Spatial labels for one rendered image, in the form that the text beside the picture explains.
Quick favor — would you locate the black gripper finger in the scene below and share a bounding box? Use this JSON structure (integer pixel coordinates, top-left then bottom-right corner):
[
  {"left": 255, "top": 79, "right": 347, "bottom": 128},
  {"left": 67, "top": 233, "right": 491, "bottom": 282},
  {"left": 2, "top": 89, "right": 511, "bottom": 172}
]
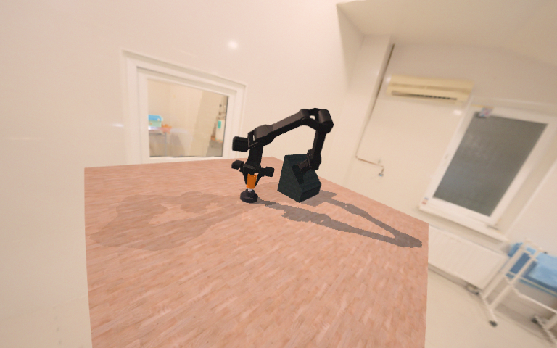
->
[
  {"left": 239, "top": 170, "right": 248, "bottom": 185},
  {"left": 255, "top": 173, "right": 265, "bottom": 186}
]

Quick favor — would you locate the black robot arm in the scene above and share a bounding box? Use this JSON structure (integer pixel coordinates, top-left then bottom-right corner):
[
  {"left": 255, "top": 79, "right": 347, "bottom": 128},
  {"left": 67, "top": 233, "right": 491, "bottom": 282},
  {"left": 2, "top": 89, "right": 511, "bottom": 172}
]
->
[{"left": 232, "top": 108, "right": 334, "bottom": 175}]

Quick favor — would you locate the dark grey round pedestal with silver shaft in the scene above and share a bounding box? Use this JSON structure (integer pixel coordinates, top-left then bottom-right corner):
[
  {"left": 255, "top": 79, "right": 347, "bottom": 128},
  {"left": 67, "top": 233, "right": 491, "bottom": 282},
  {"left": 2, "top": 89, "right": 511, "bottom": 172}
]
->
[{"left": 240, "top": 188, "right": 258, "bottom": 203}]

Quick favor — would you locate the orange knob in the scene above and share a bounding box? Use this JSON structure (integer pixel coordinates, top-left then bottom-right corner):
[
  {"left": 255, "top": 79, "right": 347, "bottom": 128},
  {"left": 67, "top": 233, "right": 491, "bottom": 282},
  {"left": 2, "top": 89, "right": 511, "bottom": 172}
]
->
[{"left": 246, "top": 174, "right": 257, "bottom": 189}]

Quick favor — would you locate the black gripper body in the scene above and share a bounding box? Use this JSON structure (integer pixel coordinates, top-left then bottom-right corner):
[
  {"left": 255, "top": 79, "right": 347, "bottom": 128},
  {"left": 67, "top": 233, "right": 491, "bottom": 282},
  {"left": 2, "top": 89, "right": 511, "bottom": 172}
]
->
[{"left": 231, "top": 153, "right": 274, "bottom": 177}]

